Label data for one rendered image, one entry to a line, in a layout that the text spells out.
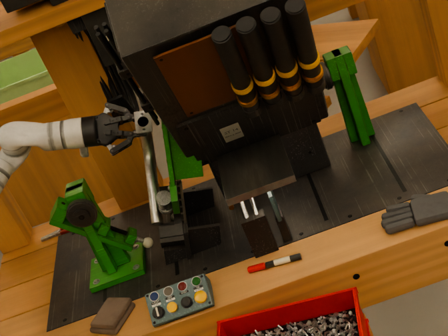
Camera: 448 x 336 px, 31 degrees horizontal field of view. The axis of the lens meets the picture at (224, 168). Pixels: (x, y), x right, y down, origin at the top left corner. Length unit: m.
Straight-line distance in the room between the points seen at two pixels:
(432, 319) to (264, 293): 1.19
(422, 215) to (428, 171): 0.20
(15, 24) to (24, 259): 0.73
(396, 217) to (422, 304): 1.15
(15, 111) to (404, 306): 1.54
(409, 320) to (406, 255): 1.10
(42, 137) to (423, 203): 0.91
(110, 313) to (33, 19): 0.73
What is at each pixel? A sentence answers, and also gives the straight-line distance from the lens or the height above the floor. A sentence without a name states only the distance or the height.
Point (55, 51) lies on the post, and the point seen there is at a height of 1.41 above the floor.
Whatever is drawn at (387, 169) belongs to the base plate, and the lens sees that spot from 2.08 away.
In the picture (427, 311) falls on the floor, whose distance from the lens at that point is 2.97.
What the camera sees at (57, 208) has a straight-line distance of 2.00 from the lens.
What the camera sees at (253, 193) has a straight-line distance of 1.75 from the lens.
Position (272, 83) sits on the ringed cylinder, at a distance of 1.64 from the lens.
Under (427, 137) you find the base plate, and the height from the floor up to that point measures 0.90.
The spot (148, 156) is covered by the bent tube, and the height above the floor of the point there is 1.12.
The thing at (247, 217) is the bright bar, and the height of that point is 1.01.
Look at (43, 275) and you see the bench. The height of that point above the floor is 0.88.
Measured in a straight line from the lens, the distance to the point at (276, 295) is 1.85.
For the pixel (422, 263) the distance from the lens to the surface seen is 1.89.
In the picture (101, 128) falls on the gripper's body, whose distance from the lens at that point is 1.99.
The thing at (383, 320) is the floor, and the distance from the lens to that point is 2.98.
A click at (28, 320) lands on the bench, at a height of 0.88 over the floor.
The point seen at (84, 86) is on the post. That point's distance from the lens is 2.22.
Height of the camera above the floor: 2.05
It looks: 30 degrees down
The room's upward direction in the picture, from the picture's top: 23 degrees counter-clockwise
